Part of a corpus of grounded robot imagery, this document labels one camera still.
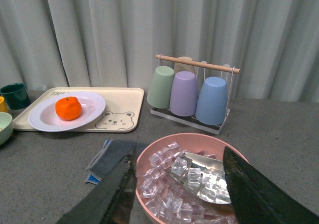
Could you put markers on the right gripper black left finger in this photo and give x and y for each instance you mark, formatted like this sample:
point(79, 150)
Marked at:
point(111, 201)

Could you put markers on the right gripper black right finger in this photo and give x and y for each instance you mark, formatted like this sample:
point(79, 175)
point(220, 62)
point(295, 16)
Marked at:
point(257, 200)

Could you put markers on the orange mandarin fruit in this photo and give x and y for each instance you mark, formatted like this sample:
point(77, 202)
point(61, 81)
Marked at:
point(68, 108)

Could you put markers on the white ceramic plate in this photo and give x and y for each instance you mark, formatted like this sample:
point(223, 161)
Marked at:
point(44, 118)

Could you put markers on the grey blue cloth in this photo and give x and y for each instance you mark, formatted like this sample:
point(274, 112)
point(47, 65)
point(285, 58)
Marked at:
point(106, 159)

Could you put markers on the metal ice scoop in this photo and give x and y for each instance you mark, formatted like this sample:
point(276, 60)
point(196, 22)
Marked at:
point(201, 176)

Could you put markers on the clear ice cubes pile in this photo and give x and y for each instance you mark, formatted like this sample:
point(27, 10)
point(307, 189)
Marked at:
point(167, 200)

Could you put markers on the pink bowl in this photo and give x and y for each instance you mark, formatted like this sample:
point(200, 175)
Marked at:
point(193, 142)

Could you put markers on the beige bear tray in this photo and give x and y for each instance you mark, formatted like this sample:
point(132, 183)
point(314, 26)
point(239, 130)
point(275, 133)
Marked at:
point(121, 113)

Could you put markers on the blue plastic cup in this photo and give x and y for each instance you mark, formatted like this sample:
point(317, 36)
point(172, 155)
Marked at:
point(212, 101)

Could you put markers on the white cup rack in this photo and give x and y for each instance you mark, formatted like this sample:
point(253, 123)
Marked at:
point(226, 72)

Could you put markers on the green plastic cup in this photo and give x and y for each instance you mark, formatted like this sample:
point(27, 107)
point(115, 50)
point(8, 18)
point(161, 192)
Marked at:
point(160, 87)

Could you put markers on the purple plastic cup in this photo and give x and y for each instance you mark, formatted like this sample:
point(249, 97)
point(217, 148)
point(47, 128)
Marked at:
point(183, 99)

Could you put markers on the light green bowl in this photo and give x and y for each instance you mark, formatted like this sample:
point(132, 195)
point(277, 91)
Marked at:
point(6, 127)

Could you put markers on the yellow mug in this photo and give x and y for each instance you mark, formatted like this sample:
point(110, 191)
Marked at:
point(3, 107)

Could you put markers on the dark green mug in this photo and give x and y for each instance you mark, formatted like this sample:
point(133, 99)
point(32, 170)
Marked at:
point(16, 96)

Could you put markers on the beige plastic cup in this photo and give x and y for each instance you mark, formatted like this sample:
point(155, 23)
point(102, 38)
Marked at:
point(178, 67)

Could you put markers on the grey curtain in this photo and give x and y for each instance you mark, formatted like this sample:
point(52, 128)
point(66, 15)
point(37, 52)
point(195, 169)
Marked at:
point(113, 43)

